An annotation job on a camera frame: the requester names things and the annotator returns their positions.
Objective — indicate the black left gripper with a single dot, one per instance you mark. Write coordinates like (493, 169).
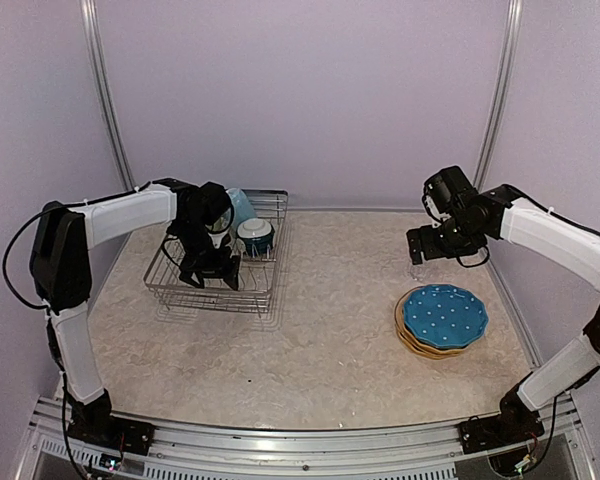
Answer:
(218, 269)

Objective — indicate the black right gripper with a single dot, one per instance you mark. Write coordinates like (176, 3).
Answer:
(430, 249)

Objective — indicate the blue plate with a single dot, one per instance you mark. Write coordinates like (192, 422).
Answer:
(444, 316)

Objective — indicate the yellow polka dot plate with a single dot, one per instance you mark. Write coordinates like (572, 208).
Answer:
(434, 354)

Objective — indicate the clear glass cup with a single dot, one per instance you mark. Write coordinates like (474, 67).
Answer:
(418, 272)

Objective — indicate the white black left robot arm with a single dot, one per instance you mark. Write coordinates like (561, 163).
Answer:
(198, 217)

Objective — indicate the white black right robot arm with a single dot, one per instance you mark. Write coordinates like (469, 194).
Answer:
(560, 273)

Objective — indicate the teal and white bowl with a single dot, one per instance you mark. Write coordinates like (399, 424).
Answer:
(257, 235)

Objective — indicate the light blue faceted cup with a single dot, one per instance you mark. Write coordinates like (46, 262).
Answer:
(243, 209)

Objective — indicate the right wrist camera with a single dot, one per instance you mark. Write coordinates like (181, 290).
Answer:
(431, 207)

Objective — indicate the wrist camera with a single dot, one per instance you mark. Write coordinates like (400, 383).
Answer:
(220, 231)
(431, 207)

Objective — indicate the steel wire dish rack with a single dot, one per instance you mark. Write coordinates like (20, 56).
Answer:
(258, 276)

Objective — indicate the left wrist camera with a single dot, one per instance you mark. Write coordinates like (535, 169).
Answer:
(220, 231)

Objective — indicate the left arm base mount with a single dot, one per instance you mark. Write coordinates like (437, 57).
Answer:
(115, 433)

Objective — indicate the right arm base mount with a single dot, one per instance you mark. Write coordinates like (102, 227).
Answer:
(482, 434)

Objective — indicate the front aluminium rail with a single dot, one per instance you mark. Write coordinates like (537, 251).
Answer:
(182, 450)

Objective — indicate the right aluminium frame post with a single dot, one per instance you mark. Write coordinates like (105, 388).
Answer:
(499, 98)

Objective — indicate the aluminium frame post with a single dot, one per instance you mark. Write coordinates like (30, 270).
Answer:
(499, 98)
(88, 9)

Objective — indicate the left aluminium frame post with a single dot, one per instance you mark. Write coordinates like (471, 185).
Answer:
(88, 9)

